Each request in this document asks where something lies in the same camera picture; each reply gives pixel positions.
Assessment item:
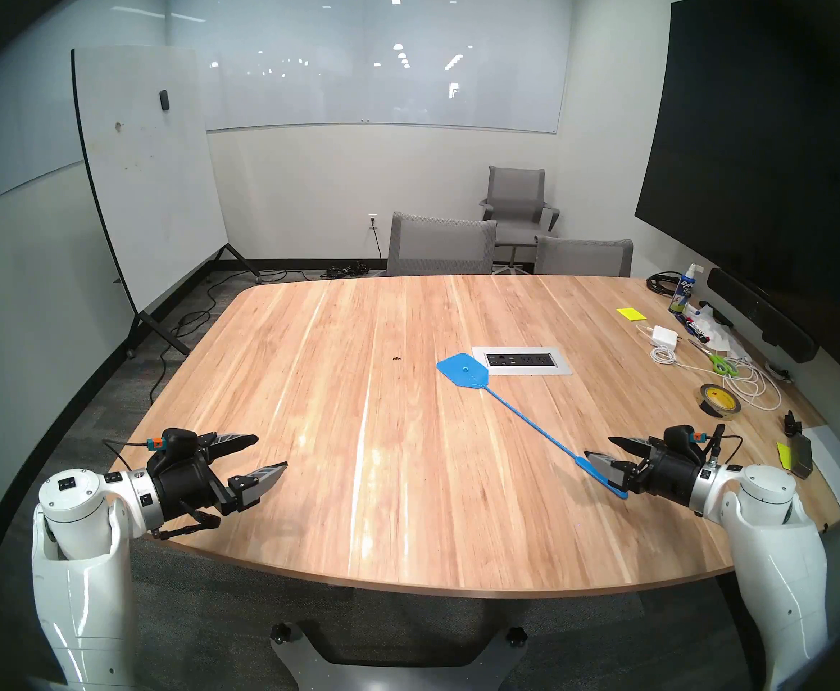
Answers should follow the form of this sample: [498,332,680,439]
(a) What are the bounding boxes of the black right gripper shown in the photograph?
[584,436,706,500]

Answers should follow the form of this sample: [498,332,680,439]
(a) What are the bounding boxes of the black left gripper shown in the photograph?
[148,432,289,526]

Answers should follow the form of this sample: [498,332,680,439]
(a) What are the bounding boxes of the blue plastic fly swatter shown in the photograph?
[436,353,629,500]

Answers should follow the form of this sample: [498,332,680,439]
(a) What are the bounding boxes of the gray robot base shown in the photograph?
[270,621,528,691]

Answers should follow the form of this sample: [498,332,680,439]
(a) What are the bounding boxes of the black yellow tape roll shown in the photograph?
[698,383,742,418]

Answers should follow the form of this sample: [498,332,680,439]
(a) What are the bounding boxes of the silver table power outlet box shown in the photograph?
[472,346,573,376]

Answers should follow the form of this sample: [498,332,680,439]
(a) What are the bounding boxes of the whiteboard cleaner spray bottle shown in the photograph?
[669,263,705,315]

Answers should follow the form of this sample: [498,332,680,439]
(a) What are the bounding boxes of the black video sound bar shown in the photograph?
[706,267,820,364]

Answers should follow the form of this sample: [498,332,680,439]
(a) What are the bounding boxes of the low gray mesh office chair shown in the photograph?
[533,236,634,278]

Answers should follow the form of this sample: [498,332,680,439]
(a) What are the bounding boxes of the white paper sheet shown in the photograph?
[803,425,840,514]

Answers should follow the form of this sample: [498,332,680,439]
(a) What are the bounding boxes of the wide gray mesh office chair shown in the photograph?
[387,212,498,277]

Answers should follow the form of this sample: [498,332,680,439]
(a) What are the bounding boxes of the gray swivel chair with armrests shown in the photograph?
[479,166,561,269]

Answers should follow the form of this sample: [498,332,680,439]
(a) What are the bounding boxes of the mobile whiteboard on black stand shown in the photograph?
[71,46,262,359]

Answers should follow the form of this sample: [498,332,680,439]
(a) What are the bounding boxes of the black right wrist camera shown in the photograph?
[663,423,726,451]

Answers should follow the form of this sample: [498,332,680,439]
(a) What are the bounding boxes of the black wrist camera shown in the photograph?
[148,428,201,456]
[663,423,726,451]

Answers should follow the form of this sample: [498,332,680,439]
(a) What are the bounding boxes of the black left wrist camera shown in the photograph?
[148,428,201,456]

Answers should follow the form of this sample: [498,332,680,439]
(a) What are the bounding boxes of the white charging cable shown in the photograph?
[636,325,795,412]

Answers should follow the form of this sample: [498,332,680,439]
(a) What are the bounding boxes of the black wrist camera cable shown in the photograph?
[102,438,151,474]

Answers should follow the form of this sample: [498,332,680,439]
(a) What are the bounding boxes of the long black floor cable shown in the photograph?
[148,265,320,404]

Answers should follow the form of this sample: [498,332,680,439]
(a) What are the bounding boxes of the green handled scissors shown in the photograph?
[690,339,741,379]

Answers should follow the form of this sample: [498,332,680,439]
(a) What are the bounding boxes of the large black wall television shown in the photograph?
[634,0,840,410]

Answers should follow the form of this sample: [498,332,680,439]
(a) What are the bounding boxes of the glass side wall whiteboard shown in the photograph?
[0,0,169,222]

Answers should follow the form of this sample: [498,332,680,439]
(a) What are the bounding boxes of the large glass wall whiteboard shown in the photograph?
[164,0,572,135]

